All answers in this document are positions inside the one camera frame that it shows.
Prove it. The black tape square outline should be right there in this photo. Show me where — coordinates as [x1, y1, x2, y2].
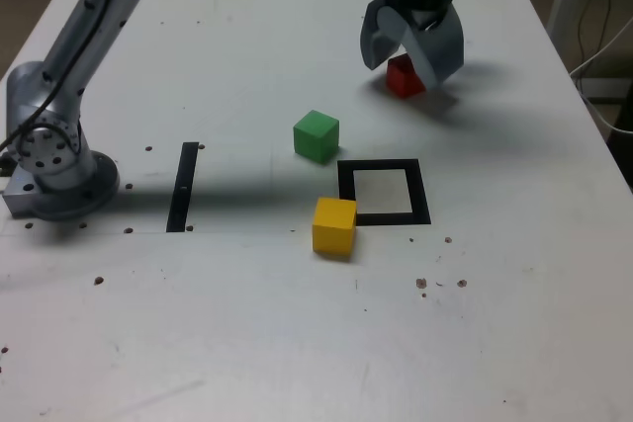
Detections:
[337, 158, 432, 226]

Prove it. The green cube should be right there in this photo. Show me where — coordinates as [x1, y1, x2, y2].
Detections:
[292, 109, 341, 165]

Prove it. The white background cable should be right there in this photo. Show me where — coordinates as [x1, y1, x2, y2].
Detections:
[568, 16, 633, 135]

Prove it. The red cube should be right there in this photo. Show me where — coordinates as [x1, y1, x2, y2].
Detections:
[385, 53, 427, 99]

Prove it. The yellow cube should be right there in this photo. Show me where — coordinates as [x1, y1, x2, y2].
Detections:
[312, 197, 358, 258]

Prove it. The black tape strip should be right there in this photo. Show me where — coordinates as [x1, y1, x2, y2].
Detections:
[165, 141, 200, 233]

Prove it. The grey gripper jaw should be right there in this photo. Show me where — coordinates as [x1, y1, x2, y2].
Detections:
[359, 0, 412, 71]
[399, 9, 466, 91]

